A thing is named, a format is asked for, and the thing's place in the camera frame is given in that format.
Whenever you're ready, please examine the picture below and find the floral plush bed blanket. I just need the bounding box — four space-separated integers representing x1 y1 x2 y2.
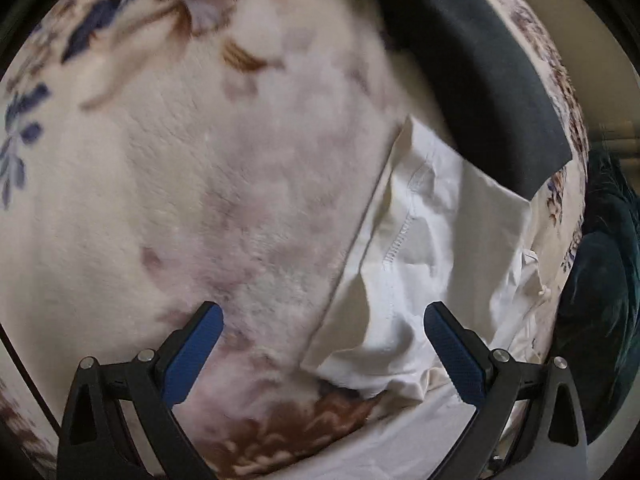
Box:
1 0 589 479

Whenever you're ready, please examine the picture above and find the white small garment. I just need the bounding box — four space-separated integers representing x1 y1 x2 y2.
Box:
302 118 549 401

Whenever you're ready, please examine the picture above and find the folded black garment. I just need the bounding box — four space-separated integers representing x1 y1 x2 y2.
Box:
378 0 572 200

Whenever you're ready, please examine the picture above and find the dark teal plush blanket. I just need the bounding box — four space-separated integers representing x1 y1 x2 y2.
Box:
550 150 639 442

